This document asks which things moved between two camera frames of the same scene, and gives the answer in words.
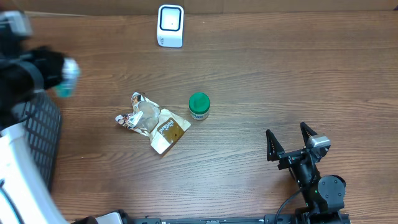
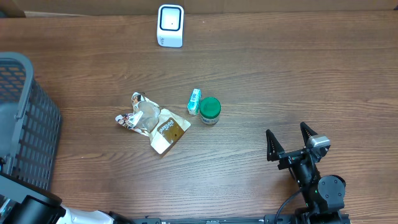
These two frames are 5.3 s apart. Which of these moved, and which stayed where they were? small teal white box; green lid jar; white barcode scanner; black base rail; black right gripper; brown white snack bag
Moved: green lid jar; small teal white box
Stayed: white barcode scanner; black base rail; black right gripper; brown white snack bag
